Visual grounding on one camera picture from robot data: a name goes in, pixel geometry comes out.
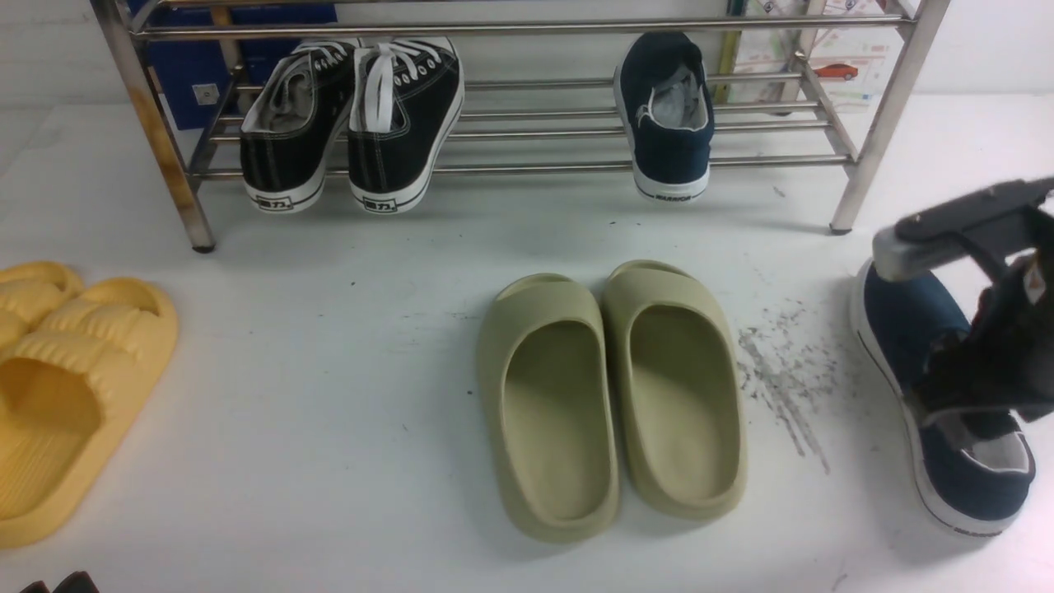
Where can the right black canvas sneaker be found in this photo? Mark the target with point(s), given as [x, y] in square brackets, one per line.
[409, 93]

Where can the yellow ribbed slipper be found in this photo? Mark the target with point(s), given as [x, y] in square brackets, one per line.
[30, 291]
[71, 389]

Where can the green foam slipper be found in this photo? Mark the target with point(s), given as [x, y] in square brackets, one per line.
[541, 372]
[678, 390]

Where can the stainless steel shoe rack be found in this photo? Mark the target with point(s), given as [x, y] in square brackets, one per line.
[506, 127]

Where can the left yellow ribbed slipper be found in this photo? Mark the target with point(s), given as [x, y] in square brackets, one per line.
[30, 291]

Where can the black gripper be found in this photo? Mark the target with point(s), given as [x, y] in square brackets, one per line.
[977, 386]

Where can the right yellow ribbed slipper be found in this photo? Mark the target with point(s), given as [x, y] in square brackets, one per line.
[71, 389]

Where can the right green foam slipper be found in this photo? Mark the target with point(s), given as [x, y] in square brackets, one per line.
[678, 390]

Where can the black canvas sneaker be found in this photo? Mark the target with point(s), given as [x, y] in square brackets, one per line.
[288, 133]
[409, 93]

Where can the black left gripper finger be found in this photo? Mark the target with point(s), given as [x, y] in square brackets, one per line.
[77, 582]

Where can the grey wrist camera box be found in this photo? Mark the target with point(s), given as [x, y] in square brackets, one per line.
[987, 226]

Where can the printed poster with car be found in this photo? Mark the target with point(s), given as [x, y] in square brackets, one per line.
[853, 65]

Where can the left green foam slipper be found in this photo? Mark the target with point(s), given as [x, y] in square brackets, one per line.
[541, 372]

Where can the navy slip-on shoe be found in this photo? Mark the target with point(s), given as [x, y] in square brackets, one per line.
[662, 97]
[976, 491]

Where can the blue box behind rack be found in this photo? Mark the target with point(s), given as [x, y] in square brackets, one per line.
[193, 74]

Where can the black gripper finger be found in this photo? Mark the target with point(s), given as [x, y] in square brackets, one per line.
[36, 587]

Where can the left black canvas sneaker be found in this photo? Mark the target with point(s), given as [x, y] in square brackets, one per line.
[288, 133]

